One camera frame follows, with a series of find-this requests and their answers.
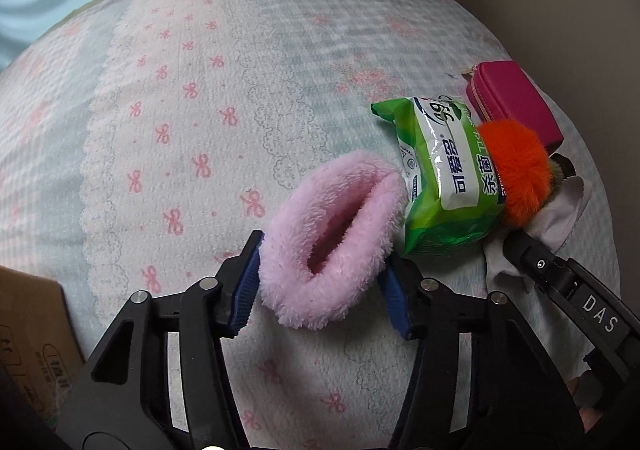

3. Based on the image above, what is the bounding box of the brown fuzzy ball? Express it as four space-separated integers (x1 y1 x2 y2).
547 153 576 182

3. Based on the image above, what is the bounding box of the pink fuzzy sock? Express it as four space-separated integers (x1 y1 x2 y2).
257 150 407 331

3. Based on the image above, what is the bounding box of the magenta zip pouch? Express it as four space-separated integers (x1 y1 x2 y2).
465 60 565 148

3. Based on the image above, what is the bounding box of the orange fluffy pompom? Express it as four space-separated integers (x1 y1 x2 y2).
477 119 553 227

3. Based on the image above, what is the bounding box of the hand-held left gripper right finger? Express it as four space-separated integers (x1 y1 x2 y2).
377 254 585 450

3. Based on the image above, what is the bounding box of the cardboard box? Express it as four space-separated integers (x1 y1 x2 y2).
0 266 86 431

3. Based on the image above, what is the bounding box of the green wet wipes packet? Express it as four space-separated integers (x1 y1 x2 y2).
371 95 506 258

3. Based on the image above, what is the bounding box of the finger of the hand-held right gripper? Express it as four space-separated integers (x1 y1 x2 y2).
502 228 640 383

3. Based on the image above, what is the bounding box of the bow print bed sheet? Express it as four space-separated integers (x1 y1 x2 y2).
0 0 626 450

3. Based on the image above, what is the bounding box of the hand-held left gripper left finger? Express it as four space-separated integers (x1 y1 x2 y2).
70 230 264 450

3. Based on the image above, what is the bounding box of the grey cloth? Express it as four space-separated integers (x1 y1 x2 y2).
482 155 598 303

